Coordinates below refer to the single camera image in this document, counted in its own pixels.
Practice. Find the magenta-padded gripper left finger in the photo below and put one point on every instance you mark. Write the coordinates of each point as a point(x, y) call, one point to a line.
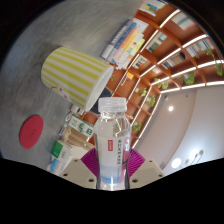
point(76, 173)

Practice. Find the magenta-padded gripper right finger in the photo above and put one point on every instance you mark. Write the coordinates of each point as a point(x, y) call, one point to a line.
point(148, 173)

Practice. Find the clear plastic water bottle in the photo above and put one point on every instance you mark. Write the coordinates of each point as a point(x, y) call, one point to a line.
point(111, 150)

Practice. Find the small green white box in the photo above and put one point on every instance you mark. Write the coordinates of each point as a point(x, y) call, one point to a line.
point(60, 150)

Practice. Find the branched globe ceiling lamp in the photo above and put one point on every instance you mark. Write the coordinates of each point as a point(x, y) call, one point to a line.
point(176, 162)

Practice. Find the tall green white box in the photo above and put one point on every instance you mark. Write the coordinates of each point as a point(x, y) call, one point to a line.
point(80, 125)

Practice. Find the flat round red coaster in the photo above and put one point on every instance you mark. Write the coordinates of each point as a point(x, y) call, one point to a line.
point(31, 131)

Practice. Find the dark blue chair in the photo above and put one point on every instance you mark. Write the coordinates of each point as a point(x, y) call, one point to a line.
point(95, 108)

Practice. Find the recessed ceiling light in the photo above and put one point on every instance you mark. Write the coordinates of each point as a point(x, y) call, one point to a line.
point(170, 108)

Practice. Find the yellow striped white cup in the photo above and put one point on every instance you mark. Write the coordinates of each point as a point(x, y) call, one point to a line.
point(71, 73)

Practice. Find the orange wooden shelf unit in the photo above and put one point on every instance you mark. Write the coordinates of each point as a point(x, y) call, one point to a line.
point(160, 63)

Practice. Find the colourful book stack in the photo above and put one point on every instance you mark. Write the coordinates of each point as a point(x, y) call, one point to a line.
point(125, 43)

